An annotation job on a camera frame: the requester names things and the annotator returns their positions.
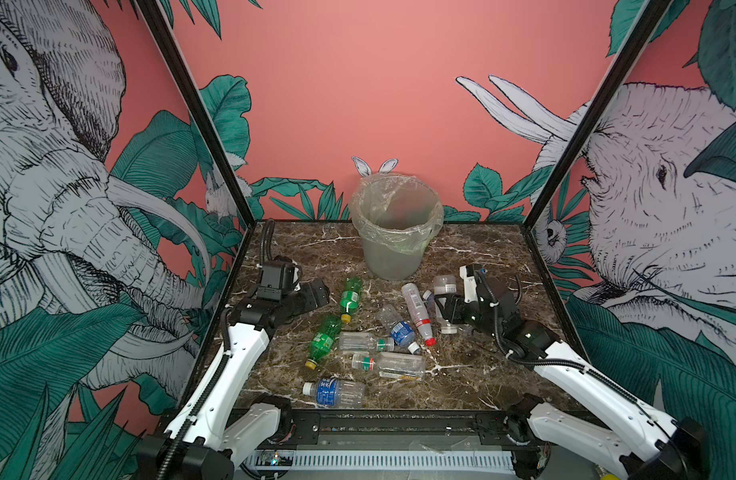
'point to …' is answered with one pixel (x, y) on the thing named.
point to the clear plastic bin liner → (397, 209)
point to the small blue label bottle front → (336, 393)
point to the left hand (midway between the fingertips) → (316, 290)
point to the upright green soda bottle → (350, 297)
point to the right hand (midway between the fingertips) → (438, 295)
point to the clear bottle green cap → (364, 342)
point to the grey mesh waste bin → (387, 262)
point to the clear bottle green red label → (392, 365)
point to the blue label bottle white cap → (400, 331)
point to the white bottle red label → (419, 313)
